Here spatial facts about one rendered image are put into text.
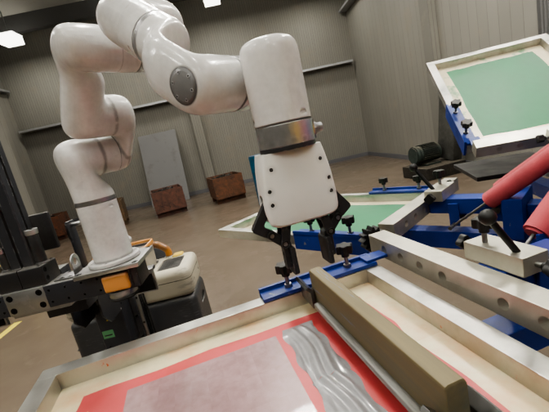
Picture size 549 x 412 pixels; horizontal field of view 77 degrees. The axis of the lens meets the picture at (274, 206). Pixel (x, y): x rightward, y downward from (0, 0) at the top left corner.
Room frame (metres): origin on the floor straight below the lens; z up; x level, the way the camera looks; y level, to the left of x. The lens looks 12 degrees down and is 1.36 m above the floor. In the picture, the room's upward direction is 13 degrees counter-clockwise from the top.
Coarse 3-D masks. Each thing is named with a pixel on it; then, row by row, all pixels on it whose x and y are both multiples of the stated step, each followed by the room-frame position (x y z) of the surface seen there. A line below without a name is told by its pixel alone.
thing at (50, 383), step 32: (384, 288) 0.73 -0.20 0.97; (416, 288) 0.66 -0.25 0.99; (192, 320) 0.74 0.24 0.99; (224, 320) 0.72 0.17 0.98; (256, 320) 0.73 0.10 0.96; (448, 320) 0.54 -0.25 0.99; (480, 320) 0.51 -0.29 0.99; (128, 352) 0.67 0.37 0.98; (160, 352) 0.68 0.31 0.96; (480, 352) 0.47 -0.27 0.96; (512, 352) 0.43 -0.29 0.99; (64, 384) 0.64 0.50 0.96; (544, 384) 0.38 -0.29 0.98
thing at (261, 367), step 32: (320, 320) 0.68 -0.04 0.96; (224, 352) 0.64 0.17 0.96; (256, 352) 0.61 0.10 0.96; (288, 352) 0.59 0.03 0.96; (352, 352) 0.55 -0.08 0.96; (128, 384) 0.60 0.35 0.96; (160, 384) 0.58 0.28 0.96; (192, 384) 0.56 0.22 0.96; (224, 384) 0.54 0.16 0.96; (256, 384) 0.52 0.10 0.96; (288, 384) 0.51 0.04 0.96
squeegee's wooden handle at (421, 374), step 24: (312, 288) 0.71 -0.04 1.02; (336, 288) 0.60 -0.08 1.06; (336, 312) 0.60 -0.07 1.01; (360, 312) 0.50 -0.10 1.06; (360, 336) 0.51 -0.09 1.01; (384, 336) 0.43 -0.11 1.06; (408, 336) 0.42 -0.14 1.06; (384, 360) 0.44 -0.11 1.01; (408, 360) 0.38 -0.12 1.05; (432, 360) 0.36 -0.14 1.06; (408, 384) 0.39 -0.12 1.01; (432, 384) 0.34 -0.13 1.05; (456, 384) 0.32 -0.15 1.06; (432, 408) 0.35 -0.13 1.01; (456, 408) 0.32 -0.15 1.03
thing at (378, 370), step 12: (324, 312) 0.64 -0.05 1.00; (336, 324) 0.59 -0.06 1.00; (348, 336) 0.54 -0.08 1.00; (360, 348) 0.50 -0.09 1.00; (372, 360) 0.47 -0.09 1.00; (384, 372) 0.44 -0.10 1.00; (384, 384) 0.43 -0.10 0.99; (396, 384) 0.41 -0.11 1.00; (396, 396) 0.40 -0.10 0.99; (408, 396) 0.39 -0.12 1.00; (408, 408) 0.37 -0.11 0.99; (420, 408) 0.37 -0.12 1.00
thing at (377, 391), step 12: (360, 372) 0.50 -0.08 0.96; (372, 372) 0.49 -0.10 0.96; (456, 372) 0.45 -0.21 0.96; (372, 384) 0.47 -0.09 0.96; (468, 384) 0.43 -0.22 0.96; (288, 396) 0.48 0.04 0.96; (300, 396) 0.47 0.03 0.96; (312, 396) 0.47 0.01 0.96; (372, 396) 0.44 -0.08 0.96; (384, 396) 0.44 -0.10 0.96; (492, 396) 0.40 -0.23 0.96; (264, 408) 0.47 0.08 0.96; (276, 408) 0.46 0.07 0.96; (288, 408) 0.46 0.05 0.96; (300, 408) 0.45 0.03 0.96; (312, 408) 0.45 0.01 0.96; (384, 408) 0.42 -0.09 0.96; (396, 408) 0.41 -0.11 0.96; (504, 408) 0.38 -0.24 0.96
